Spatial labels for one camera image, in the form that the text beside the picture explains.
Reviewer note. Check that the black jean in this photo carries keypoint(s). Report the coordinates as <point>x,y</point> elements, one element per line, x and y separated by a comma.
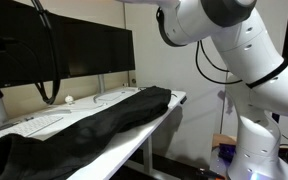
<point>84,133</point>

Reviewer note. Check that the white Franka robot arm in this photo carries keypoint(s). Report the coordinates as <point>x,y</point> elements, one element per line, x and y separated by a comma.
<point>257,83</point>

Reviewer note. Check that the silver monitor stand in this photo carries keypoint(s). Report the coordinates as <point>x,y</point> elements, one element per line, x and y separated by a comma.
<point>101,85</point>
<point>2,110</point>

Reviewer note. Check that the white keyboard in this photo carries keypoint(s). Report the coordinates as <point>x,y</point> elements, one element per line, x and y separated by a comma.
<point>34,125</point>

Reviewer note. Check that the black computer monitor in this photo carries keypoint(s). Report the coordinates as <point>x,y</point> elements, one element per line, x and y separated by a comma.
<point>20,66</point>
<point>104,50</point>

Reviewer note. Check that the white flat trackpad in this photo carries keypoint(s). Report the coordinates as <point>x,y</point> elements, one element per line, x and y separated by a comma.
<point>57,112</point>

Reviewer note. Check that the small white ball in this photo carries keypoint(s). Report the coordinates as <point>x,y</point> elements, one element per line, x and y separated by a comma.
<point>69,99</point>

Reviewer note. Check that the black desk edge controller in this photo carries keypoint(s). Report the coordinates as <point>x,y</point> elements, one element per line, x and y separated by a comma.
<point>183,100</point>

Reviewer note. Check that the red black hand tool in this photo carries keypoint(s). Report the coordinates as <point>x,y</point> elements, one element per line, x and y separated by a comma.
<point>209,173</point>

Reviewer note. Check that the small brown cardboard box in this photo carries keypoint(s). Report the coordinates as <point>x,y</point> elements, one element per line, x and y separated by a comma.
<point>222,138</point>

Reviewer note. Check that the blue electronic box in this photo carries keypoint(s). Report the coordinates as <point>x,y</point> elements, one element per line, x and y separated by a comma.
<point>226,152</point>

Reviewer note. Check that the white wall outlet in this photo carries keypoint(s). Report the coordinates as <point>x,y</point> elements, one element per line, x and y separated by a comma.
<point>133,81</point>

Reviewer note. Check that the white desk leg frame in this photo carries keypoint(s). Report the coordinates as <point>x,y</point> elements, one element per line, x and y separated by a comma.
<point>147,153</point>

